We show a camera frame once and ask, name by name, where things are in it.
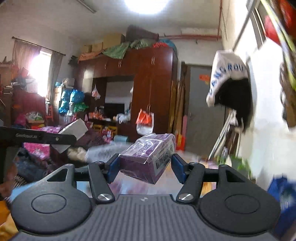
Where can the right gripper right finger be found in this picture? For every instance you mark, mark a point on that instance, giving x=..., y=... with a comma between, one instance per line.
x=190, y=176

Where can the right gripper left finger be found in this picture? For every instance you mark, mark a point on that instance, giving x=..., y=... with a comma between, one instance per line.
x=101, y=174

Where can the purple box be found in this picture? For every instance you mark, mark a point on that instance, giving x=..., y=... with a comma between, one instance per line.
x=148, y=157

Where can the grey metal door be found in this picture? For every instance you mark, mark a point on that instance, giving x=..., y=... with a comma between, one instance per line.
x=204, y=123

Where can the orange white plastic bag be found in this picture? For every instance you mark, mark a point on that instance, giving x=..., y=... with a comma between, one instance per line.
x=145, y=123

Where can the blue shopping bag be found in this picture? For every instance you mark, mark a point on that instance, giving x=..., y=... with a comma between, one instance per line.
x=284, y=192

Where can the white black hanging garment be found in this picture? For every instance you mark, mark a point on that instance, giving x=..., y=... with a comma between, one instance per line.
x=230, y=86

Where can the dark red wooden wardrobe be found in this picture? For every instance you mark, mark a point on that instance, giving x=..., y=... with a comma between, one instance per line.
x=145, y=79

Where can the green cloth on wardrobe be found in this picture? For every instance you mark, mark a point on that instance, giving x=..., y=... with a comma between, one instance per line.
x=119, y=51

